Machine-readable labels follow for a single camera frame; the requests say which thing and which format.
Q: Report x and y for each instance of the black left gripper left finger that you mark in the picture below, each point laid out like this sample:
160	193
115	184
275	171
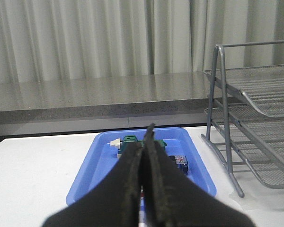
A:
114	202

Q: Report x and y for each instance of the silver mesh tray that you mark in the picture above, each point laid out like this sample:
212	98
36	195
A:
259	142
261	87

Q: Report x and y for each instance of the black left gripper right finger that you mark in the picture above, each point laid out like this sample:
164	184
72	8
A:
172	200

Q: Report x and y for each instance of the green terminal block component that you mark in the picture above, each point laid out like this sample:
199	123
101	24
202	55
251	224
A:
122	144

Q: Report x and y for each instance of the white pleated curtain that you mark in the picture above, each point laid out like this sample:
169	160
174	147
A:
43	40

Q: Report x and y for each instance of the grey metal rack frame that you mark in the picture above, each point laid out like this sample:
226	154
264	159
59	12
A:
217	135

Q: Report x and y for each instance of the red emergency push button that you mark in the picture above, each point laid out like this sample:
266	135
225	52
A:
181	162

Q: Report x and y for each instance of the grey stone counter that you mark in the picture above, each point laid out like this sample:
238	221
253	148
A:
103	97

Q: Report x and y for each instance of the blue plastic tray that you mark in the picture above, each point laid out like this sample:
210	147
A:
101	158

